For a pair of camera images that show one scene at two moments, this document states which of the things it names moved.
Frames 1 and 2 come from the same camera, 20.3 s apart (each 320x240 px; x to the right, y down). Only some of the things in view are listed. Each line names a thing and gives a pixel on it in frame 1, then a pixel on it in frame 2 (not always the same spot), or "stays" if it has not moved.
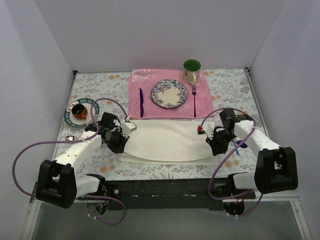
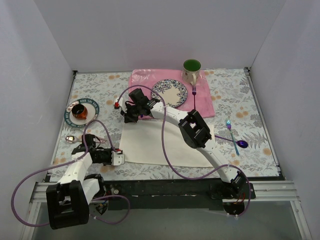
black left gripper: [119, 144] → [88, 141]
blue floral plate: [169, 93] stays
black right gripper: [216, 145] → [130, 114]
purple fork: [194, 91] stays
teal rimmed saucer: [78, 122] stays
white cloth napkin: [167, 142] stays
